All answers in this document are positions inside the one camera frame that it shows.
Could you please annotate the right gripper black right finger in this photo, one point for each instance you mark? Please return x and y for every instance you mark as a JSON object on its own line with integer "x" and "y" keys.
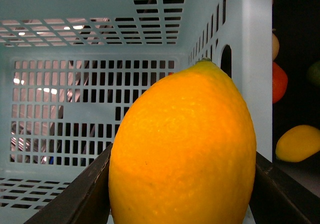
{"x": 279, "y": 199}

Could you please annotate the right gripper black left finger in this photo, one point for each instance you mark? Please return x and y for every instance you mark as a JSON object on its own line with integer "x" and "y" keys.
{"x": 84, "y": 201}

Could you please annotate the yellow lemon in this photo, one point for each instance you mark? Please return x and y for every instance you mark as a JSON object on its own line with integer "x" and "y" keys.
{"x": 184, "y": 153}

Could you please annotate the light blue plastic basket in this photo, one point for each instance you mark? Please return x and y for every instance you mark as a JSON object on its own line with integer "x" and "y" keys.
{"x": 71, "y": 69}

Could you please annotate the brown kiwi rear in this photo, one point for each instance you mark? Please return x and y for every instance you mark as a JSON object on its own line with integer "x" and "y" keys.
{"x": 298, "y": 144}

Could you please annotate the small tangerine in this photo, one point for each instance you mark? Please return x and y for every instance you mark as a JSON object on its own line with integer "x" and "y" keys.
{"x": 279, "y": 82}

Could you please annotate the green avocado rear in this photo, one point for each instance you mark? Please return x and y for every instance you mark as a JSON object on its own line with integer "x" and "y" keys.
{"x": 313, "y": 74}

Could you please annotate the white pear with stem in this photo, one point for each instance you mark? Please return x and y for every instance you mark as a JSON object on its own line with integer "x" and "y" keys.
{"x": 275, "y": 46}

